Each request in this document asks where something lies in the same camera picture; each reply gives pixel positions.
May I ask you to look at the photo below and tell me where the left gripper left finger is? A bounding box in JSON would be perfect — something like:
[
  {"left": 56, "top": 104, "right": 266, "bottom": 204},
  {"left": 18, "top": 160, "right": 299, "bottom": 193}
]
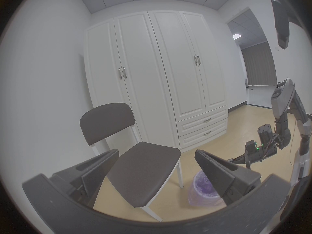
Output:
[{"left": 52, "top": 149, "right": 120, "bottom": 208}]

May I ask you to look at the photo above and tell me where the purple plastic bag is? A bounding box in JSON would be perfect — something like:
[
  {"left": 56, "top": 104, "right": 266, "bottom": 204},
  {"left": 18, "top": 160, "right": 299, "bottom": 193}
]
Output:
[{"left": 188, "top": 171, "right": 226, "bottom": 207}]

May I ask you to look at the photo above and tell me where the white wardrobe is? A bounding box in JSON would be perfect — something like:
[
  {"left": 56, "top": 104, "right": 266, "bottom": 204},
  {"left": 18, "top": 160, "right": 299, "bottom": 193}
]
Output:
[{"left": 84, "top": 10, "right": 229, "bottom": 153}]

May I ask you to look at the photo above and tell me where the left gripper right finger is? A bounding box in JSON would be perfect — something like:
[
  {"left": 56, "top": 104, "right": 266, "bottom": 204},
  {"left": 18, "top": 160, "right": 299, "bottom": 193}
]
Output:
[{"left": 195, "top": 149, "right": 262, "bottom": 207}]

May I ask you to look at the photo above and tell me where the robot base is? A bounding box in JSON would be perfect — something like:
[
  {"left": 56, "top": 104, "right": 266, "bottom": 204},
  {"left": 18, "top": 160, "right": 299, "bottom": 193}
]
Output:
[{"left": 280, "top": 150, "right": 312, "bottom": 222}]

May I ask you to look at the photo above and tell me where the grey curtain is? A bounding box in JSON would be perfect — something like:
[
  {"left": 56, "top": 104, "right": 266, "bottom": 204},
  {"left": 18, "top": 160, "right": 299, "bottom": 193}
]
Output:
[{"left": 241, "top": 42, "right": 277, "bottom": 86}]

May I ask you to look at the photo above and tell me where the grey and white chair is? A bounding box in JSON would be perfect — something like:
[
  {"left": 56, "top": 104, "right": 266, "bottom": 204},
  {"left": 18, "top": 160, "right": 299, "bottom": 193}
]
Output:
[{"left": 80, "top": 103, "right": 183, "bottom": 222}]

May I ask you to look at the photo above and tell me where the white trash bin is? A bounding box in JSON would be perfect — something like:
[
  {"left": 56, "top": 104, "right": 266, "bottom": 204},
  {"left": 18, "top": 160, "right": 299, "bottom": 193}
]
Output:
[{"left": 188, "top": 178, "right": 226, "bottom": 207}]

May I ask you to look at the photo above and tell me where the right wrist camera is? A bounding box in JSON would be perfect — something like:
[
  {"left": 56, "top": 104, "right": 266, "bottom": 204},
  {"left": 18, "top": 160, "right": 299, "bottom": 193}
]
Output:
[{"left": 245, "top": 140, "right": 259, "bottom": 155}]

